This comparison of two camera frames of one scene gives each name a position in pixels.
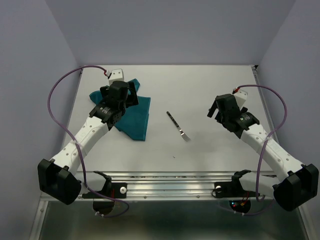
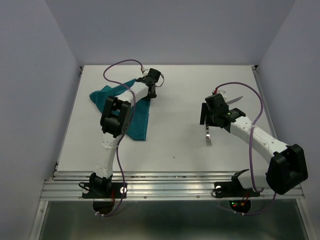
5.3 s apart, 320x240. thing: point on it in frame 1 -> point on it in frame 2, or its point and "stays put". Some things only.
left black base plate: [112, 190] stays put
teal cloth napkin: [134, 121] stays put
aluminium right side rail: [256, 73] stays put
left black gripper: [132, 98] -> [152, 95]
